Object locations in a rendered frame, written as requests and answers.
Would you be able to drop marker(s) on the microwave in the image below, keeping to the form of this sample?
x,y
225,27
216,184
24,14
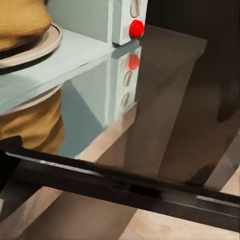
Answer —
x,y
126,101

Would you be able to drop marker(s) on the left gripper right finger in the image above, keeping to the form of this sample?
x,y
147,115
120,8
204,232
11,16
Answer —
x,y
232,149

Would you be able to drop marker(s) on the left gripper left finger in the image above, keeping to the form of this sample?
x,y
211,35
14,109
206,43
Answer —
x,y
12,150

